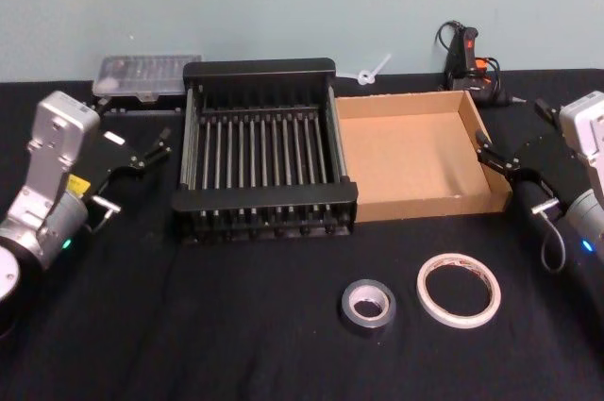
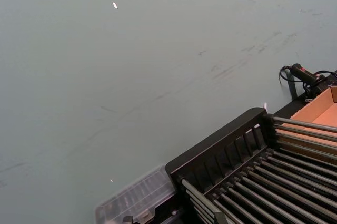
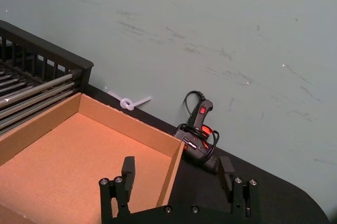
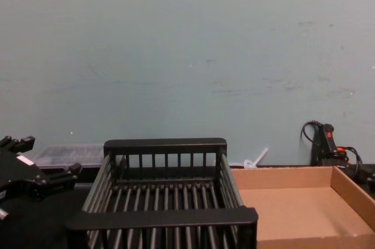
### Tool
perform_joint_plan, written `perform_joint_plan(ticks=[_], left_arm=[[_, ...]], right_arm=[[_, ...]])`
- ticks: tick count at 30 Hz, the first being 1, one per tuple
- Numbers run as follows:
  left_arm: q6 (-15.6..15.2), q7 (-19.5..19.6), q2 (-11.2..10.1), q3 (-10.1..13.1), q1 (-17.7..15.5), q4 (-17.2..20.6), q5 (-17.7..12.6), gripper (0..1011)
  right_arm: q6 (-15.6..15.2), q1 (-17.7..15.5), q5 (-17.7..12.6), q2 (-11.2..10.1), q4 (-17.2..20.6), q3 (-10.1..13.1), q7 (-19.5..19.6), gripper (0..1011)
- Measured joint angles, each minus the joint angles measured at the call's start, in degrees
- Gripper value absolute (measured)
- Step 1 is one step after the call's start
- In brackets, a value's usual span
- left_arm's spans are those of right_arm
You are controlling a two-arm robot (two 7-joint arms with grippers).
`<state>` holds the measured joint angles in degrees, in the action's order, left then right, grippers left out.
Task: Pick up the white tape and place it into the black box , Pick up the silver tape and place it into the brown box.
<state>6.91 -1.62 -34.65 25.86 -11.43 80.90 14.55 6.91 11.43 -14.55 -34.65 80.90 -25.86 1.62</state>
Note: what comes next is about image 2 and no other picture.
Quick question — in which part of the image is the shallow brown cardboard tray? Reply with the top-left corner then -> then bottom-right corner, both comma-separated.
275,85 -> 337,156

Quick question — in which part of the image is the black corded tool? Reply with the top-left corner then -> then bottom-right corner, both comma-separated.
291,63 -> 326,84

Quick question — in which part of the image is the clear plastic case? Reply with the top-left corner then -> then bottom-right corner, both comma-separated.
95,165 -> 176,224

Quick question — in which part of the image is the black rack with steel bars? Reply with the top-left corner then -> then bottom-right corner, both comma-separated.
164,107 -> 337,224

